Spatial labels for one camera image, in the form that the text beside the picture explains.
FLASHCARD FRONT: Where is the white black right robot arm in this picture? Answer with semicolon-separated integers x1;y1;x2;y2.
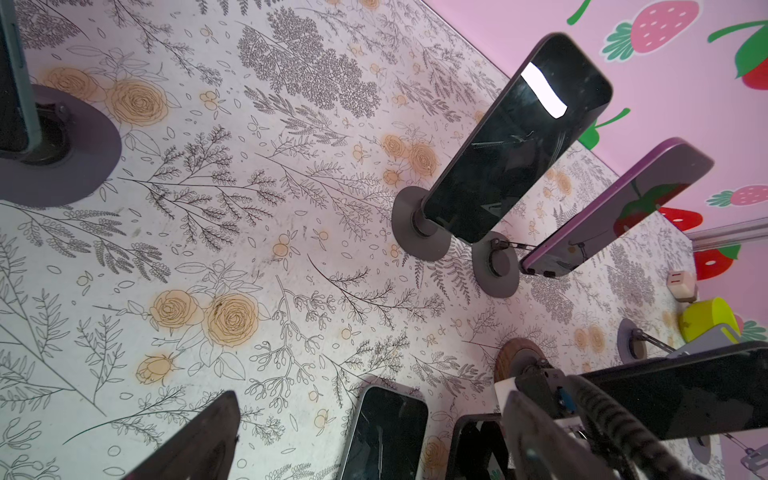
502;375;700;479

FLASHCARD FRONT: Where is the grey stand rear left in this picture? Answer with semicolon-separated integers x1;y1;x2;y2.
391;186;452;262

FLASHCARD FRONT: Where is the aluminium corner post right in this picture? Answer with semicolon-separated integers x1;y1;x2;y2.
687;217;768;251

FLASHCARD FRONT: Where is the grey stand rear middle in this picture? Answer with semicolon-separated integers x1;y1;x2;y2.
471;231;520;299

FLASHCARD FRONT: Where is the grey stand right rear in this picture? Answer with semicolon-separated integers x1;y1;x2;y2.
617;318;742;364

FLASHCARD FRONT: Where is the grey stand far right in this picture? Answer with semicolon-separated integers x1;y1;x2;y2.
688;429;767;479

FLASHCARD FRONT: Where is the lime green plastic bowl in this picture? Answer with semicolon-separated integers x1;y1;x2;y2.
678;297;741;343

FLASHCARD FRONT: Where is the grey stand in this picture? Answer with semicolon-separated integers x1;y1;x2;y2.
617;318;742;364
391;186;452;262
1;85;122;207
688;429;767;479
471;231;520;299

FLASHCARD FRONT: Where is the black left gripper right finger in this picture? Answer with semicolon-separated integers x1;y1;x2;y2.
502;391;606;479

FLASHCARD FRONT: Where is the small pink white block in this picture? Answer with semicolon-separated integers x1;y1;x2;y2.
667;271;698;303

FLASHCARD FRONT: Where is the grey stand far left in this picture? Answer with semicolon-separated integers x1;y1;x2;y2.
1;85;122;207

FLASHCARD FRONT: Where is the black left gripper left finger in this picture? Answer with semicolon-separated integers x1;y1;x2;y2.
124;390;241;480

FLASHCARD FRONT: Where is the round wooden phone stand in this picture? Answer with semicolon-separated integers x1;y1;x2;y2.
493;338;548;383

